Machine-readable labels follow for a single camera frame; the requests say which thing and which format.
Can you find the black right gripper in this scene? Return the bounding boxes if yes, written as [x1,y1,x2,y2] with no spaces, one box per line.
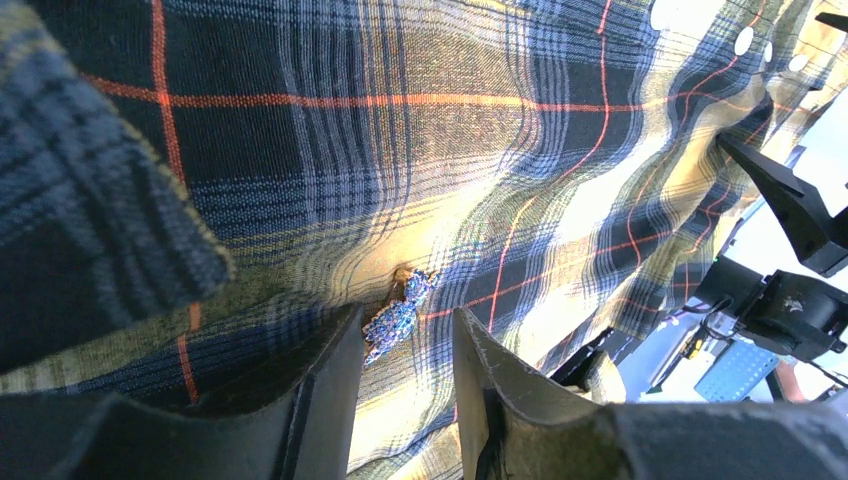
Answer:
[695,133,847,362]

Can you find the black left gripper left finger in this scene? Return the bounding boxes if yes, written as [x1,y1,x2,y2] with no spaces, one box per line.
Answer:
[1,305,364,479]

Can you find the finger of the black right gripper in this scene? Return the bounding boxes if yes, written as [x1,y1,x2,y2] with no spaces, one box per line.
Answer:
[550,328,626,404]

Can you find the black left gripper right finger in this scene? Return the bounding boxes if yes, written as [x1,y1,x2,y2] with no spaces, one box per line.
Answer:
[452,309,847,479]

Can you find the yellow plaid flannel shirt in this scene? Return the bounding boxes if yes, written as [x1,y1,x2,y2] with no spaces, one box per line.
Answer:
[1,1,847,478]

